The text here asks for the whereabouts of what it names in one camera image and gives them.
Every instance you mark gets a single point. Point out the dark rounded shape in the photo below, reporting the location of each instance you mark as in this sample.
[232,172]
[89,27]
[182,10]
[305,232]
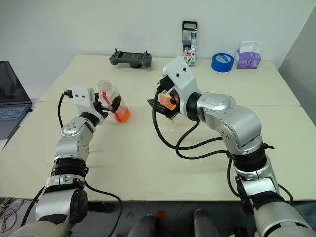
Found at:
[203,223]
[145,227]

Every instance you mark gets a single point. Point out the marker pen set case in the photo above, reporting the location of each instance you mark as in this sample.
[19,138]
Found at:
[190,39]

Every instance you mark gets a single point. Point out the clear bottle with orange drink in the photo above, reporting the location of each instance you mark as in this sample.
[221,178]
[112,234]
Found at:
[123,115]

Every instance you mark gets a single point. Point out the small red block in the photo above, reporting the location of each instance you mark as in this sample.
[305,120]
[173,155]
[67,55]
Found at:
[161,214]

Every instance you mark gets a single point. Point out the grey open laptop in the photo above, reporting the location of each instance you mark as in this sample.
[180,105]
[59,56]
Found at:
[11,111]

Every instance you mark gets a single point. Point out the blue tape roll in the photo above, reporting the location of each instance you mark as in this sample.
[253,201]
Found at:
[222,65]

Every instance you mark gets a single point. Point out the clear wine glass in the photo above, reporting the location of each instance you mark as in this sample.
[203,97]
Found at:
[166,102]

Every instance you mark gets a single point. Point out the dark grey handheld remote controller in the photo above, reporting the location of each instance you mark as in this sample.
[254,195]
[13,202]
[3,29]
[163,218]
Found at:
[130,58]

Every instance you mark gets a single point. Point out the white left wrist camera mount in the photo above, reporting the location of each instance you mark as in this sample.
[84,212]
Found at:
[82,98]

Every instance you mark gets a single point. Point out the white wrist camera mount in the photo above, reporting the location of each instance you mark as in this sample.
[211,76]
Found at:
[82,98]
[182,79]

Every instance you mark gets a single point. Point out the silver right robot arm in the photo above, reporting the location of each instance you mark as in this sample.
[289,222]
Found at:
[234,118]

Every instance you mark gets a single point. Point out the purple tissue box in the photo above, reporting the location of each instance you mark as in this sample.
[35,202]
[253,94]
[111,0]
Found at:
[247,60]

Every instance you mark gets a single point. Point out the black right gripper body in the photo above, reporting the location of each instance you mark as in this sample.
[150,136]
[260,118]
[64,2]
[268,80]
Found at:
[165,85]

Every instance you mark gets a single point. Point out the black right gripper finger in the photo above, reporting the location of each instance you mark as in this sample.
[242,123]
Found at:
[175,100]
[158,106]

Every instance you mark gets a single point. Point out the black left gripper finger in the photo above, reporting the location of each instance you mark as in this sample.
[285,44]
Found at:
[116,103]

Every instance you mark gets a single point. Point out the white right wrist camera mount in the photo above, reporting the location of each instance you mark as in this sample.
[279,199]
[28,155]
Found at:
[182,79]

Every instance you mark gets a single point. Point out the grey partition panel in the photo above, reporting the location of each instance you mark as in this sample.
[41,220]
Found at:
[303,61]

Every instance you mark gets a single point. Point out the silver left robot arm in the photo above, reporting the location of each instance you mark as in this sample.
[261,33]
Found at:
[71,143]

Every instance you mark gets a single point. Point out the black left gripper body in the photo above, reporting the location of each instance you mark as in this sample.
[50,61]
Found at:
[102,109]

